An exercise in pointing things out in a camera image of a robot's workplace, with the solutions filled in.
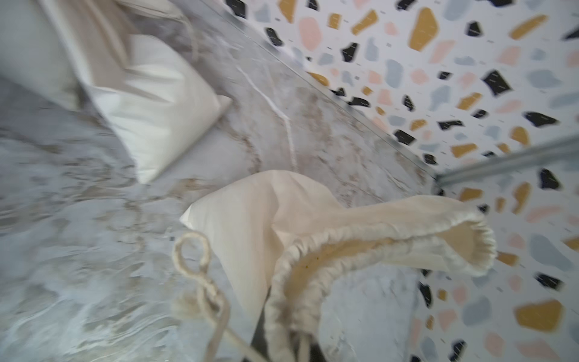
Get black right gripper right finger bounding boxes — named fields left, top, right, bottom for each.
left=309, top=343, right=327, bottom=362

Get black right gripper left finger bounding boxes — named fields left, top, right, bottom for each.
left=250, top=308, right=269, bottom=361

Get cream drawstring soil bag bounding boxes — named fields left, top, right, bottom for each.
left=172, top=170, right=497, bottom=361

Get cream cloth bag far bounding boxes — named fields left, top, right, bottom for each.
left=1, top=1, right=232, bottom=184

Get aluminium corner post right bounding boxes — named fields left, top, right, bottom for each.
left=435, top=135, right=578, bottom=188

